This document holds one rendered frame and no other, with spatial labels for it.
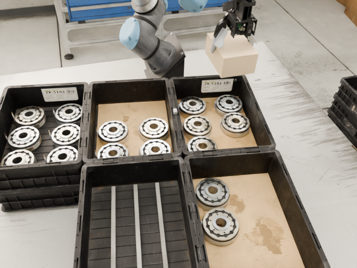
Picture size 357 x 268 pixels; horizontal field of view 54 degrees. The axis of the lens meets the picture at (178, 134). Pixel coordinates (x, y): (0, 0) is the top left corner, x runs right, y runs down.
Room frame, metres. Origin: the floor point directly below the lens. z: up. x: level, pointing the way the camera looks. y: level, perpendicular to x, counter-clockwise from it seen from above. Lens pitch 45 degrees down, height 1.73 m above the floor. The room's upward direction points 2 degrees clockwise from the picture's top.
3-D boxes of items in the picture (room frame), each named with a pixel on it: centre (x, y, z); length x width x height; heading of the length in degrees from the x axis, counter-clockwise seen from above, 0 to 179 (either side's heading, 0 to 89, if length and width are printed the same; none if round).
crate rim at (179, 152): (0.88, 0.16, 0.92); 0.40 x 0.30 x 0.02; 9
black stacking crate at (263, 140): (0.93, -0.13, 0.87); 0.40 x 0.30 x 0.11; 9
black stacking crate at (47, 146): (0.83, 0.46, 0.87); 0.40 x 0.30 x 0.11; 9
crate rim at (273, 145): (0.93, -0.13, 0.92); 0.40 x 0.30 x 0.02; 9
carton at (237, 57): (1.04, -0.17, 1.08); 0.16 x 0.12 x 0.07; 18
